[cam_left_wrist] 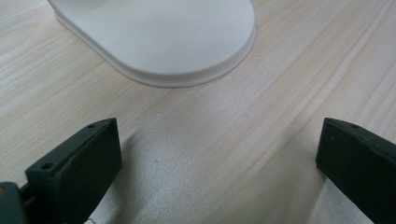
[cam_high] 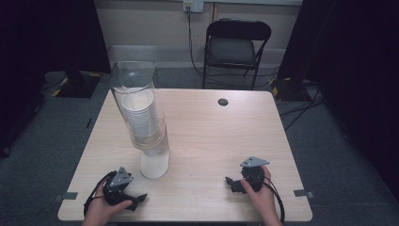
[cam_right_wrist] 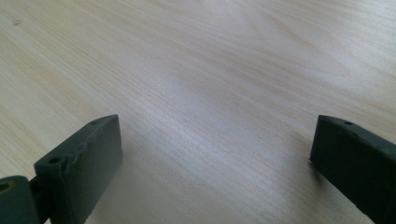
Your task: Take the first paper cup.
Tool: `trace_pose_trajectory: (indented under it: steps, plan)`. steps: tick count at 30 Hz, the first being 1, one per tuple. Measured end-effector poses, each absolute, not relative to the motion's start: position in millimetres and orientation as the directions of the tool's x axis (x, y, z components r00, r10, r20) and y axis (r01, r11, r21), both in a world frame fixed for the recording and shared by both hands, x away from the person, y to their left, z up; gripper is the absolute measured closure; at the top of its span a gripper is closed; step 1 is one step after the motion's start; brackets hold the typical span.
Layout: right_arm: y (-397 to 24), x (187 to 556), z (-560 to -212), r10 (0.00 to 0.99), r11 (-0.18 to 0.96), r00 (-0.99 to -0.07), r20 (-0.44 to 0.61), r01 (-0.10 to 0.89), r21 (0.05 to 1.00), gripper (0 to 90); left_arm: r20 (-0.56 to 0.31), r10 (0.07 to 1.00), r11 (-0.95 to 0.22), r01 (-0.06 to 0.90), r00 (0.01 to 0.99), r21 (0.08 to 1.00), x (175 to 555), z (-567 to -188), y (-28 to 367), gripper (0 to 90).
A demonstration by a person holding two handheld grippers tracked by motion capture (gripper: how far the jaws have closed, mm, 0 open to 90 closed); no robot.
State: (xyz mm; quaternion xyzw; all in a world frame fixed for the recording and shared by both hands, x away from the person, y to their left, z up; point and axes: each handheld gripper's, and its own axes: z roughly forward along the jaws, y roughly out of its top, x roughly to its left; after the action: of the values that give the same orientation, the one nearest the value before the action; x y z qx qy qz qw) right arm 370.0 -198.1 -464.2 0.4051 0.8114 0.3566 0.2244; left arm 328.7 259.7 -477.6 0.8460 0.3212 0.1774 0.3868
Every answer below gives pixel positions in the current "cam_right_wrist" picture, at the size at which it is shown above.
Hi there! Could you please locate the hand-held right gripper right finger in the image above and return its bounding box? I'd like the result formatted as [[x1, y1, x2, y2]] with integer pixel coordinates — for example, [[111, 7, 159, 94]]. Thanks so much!
[[309, 114, 396, 224]]

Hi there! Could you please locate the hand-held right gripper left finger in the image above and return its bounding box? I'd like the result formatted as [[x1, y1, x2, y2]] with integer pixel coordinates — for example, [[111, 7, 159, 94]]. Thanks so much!
[[33, 114, 124, 224]]

